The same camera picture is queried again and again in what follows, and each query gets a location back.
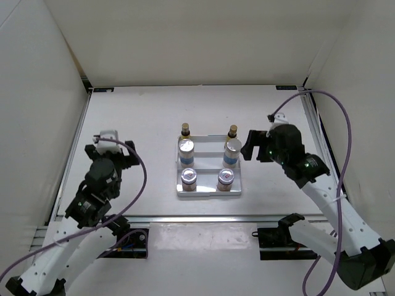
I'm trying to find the blue-label silver-cap jar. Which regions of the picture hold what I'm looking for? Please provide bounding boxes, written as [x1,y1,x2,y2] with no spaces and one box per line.
[223,138,242,168]
[178,139,194,168]

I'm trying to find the purple cable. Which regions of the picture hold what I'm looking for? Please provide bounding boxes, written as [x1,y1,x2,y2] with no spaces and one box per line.
[0,138,148,278]
[267,89,352,296]

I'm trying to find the brown spice jar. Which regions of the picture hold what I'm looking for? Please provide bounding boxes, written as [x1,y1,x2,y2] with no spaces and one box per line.
[217,168,235,191]
[180,168,198,191]

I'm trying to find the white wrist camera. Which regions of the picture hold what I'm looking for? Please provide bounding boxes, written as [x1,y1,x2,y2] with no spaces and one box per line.
[93,129,122,155]
[268,112,289,131]

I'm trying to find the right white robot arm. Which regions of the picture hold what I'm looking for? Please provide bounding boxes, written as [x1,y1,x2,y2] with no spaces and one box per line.
[241,124,394,290]

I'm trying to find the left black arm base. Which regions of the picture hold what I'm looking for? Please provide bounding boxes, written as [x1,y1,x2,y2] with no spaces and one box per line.
[98,216,149,259]

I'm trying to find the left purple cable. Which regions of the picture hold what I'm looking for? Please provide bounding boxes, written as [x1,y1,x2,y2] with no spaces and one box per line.
[0,138,148,278]

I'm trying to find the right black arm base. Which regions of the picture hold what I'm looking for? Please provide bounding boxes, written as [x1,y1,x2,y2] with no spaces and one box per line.
[251,213,317,261]

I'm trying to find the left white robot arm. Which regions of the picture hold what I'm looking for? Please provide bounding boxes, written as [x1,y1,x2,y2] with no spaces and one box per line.
[1,136,145,295]

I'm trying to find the white tiered organizer tray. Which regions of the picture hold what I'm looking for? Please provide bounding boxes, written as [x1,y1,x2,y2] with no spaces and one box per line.
[176,135,243,199]

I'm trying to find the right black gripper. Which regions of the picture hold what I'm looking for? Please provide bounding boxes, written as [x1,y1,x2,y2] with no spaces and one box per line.
[241,130,288,167]

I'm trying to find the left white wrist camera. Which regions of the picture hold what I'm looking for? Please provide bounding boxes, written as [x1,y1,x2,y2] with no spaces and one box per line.
[93,129,122,155]

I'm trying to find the aluminium table rail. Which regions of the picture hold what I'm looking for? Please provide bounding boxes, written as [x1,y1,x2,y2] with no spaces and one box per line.
[33,212,368,226]

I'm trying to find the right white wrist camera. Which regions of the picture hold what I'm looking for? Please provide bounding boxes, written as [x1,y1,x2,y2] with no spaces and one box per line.
[268,112,289,131]

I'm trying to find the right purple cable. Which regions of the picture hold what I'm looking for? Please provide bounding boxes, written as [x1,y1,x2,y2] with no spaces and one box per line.
[267,89,352,296]

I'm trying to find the yellow sauce bottle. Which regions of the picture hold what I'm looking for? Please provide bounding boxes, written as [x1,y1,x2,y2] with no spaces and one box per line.
[226,125,238,142]
[181,123,191,139]

